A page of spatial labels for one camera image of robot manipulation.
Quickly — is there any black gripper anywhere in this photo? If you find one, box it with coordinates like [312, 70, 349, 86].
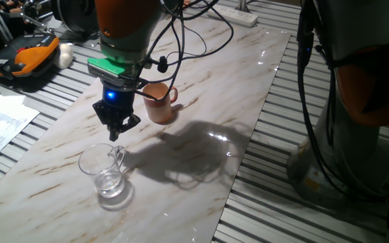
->
[92, 82, 141, 141]

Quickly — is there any orange ceramic mug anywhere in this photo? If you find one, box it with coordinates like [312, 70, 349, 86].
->
[142, 82, 179, 124]

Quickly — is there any clear glass mug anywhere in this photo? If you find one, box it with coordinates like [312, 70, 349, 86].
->
[78, 142, 127, 199]

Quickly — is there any white rounded object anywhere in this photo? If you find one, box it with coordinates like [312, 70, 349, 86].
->
[53, 43, 74, 70]

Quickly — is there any marble pattern board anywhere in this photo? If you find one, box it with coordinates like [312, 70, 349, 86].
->
[0, 13, 292, 243]

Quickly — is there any orange black teach pendant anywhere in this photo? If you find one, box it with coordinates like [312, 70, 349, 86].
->
[0, 32, 61, 80]

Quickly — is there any black round spool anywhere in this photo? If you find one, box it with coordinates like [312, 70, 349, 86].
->
[50, 0, 99, 36]

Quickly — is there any white power strip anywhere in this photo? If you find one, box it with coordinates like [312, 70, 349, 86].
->
[211, 3, 259, 28]

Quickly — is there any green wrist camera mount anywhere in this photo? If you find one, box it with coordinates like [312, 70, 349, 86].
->
[86, 56, 138, 88]

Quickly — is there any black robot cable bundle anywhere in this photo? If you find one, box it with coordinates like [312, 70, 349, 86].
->
[135, 0, 389, 210]

